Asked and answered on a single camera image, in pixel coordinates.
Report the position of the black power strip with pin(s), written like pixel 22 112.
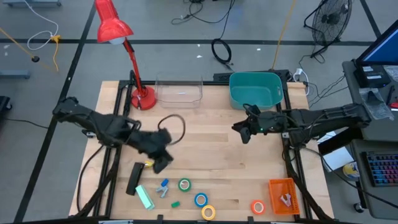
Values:
pixel 222 76

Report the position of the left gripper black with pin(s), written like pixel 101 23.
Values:
pixel 155 144

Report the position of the yellow blue round object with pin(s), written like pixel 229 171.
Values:
pixel 351 170

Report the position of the black stapler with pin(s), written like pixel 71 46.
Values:
pixel 134 180

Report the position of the grey keyboard tray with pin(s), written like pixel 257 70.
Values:
pixel 360 199

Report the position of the mint green stapler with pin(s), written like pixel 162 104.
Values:
pixel 144 197

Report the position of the clear plastic bin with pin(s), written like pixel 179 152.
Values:
pixel 178 101

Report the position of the green tape roll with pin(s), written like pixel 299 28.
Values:
pixel 179 184

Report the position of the yellow tape roll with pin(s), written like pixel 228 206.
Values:
pixel 202 212

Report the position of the black aluminium frame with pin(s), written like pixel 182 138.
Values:
pixel 150 82

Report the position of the red desk lamp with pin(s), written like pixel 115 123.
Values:
pixel 112 26

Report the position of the black mini computer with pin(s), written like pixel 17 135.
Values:
pixel 371 79

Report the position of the orange tape roll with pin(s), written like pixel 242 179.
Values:
pixel 252 207

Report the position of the backlit keyboard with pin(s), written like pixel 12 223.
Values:
pixel 384 169

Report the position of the grey metal stand foot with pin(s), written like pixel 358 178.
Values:
pixel 14 74
pixel 32 3

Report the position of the blue tape roll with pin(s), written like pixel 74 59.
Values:
pixel 196 200

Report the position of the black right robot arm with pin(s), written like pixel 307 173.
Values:
pixel 335 116

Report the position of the black equipment case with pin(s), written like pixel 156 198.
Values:
pixel 3 105

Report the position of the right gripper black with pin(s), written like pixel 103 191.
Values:
pixel 264 124

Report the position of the light blue staple remover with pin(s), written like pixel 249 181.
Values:
pixel 162 190

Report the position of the clear plastic bag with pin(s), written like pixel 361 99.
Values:
pixel 377 107

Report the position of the lavender staple remover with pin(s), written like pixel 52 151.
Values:
pixel 286 200

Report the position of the computer monitor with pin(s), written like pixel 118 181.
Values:
pixel 384 49

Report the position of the white paper sheet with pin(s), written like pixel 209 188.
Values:
pixel 337 158

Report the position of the teal plastic bin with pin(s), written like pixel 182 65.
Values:
pixel 255 90

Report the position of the orange mesh basket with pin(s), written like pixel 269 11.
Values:
pixel 276 193

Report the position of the black caster wheel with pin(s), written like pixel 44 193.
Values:
pixel 358 208

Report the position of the silver aluminium bracket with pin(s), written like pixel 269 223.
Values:
pixel 116 221

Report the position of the grey desk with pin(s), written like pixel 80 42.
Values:
pixel 373 130

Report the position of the black floor fan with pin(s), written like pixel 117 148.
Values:
pixel 331 18

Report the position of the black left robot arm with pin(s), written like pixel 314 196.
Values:
pixel 93 119

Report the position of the green mini stapler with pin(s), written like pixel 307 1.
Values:
pixel 175 204

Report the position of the yellow mini stapler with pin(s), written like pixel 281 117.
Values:
pixel 148 163

